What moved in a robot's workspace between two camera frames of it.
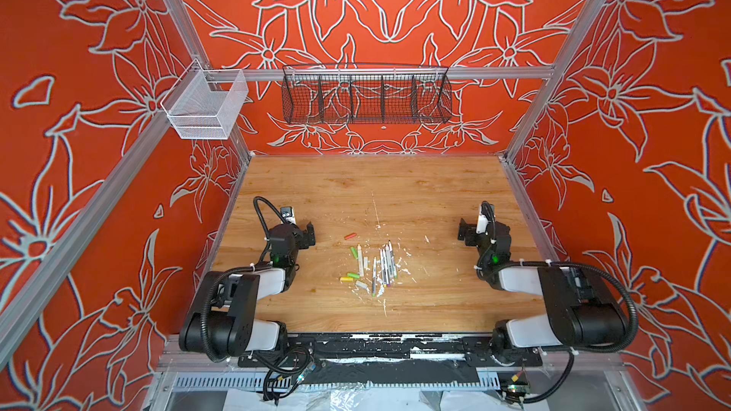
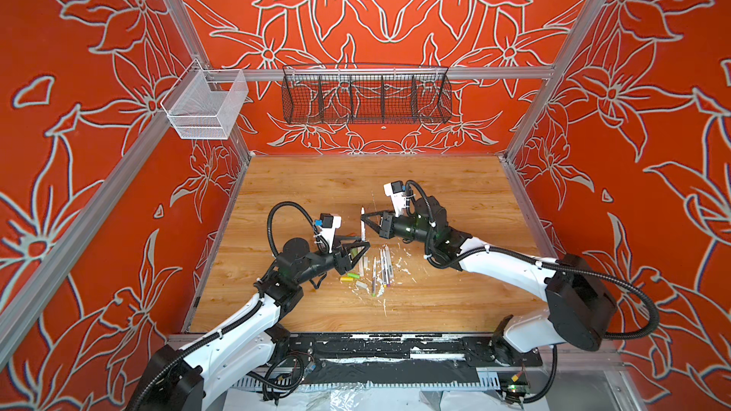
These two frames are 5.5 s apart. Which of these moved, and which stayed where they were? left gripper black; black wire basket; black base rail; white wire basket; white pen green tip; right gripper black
Moved: left gripper black; white pen green tip; right gripper black
Stayed: black base rail; black wire basket; white wire basket
